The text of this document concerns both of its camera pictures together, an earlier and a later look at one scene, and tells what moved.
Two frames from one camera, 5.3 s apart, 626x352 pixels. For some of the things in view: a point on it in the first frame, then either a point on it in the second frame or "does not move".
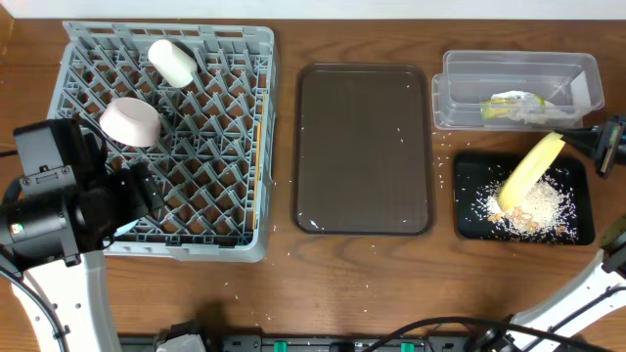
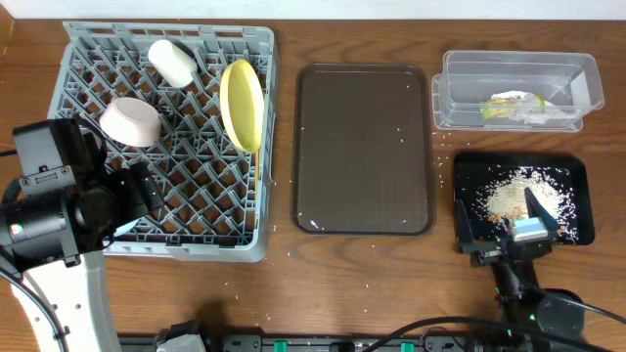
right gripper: (609, 147) to (498, 249)
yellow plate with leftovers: (529, 169) to (242, 106)
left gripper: (145, 188) does not move
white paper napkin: (534, 109) does not move
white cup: (174, 65) does not move
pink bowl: (131, 121) does not move
